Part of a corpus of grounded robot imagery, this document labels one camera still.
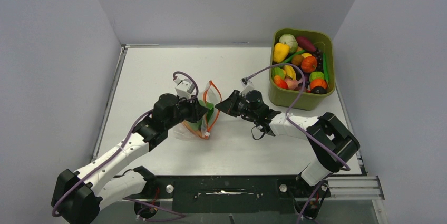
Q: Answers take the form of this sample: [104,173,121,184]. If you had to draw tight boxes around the pink peach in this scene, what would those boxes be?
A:
[284,77,299,90]

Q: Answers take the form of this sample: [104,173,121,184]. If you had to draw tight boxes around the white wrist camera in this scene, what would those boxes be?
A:
[173,77,196,99]
[240,78,255,96]

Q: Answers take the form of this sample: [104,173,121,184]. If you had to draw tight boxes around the red orange fruit slice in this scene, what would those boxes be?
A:
[182,121,210,140]

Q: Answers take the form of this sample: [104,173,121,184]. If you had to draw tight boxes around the long green bean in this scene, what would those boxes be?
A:
[272,50,306,65]

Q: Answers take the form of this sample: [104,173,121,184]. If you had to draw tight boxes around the black mounting base plate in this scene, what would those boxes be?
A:
[136,175,331,217]

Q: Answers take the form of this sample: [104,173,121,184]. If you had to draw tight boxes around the light green round fruit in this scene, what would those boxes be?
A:
[309,71,325,82]

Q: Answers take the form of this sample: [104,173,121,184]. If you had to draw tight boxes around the yellow bell pepper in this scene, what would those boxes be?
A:
[273,42,290,63]

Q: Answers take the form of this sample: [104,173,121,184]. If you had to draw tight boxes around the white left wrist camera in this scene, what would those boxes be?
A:
[173,77,196,99]

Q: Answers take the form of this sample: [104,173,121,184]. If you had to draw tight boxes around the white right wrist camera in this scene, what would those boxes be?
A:
[240,78,255,96]

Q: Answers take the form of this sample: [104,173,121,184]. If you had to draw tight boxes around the pale green cabbage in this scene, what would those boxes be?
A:
[279,34,298,53]

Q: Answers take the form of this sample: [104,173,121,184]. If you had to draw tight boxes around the orange tangerine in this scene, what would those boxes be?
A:
[300,56,318,73]

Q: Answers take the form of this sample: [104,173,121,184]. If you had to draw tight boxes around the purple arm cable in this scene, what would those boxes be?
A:
[241,63,351,172]
[51,71,199,218]

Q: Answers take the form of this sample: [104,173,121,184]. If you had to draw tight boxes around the brown kiwi fruit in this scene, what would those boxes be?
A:
[291,55,304,66]

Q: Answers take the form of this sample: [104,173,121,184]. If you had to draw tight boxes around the green chili pepper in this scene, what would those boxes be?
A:
[322,53,329,83]

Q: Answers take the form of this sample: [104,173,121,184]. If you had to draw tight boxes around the yellow lemon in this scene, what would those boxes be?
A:
[302,53,313,58]

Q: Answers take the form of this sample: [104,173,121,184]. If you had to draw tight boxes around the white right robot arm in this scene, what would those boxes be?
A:
[215,90,360,196]

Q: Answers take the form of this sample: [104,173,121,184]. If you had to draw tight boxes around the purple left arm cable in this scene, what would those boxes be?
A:
[51,71,199,218]

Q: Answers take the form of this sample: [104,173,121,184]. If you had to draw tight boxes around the olive green plastic bin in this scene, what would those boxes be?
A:
[268,28,336,111]

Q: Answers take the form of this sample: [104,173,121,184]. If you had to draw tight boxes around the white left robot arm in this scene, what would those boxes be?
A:
[51,93,209,223]

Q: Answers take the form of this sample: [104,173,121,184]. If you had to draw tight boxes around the purple sweet potato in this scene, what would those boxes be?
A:
[296,36,317,53]

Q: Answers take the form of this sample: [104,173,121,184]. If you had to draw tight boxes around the green white lettuce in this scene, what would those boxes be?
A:
[191,100,215,131]

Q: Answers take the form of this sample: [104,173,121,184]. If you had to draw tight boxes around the dark round plum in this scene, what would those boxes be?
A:
[310,86,327,94]

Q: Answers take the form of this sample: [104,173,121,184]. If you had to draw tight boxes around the clear orange zip top bag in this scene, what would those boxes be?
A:
[173,80,222,141]

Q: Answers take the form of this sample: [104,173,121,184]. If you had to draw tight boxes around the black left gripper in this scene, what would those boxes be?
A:
[166,93,208,130]

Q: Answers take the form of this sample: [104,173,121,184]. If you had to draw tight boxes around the yellow banana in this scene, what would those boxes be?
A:
[283,65,296,80]

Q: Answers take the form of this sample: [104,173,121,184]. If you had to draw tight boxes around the orange round fruit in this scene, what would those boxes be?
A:
[309,78,328,90]

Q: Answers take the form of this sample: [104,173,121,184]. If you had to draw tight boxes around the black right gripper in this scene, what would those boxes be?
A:
[217,90,258,121]

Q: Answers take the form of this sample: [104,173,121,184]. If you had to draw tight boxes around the dark purple grapes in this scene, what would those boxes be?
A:
[312,49,323,72]

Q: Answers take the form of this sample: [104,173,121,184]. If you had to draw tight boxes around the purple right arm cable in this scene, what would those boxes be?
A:
[241,63,351,172]

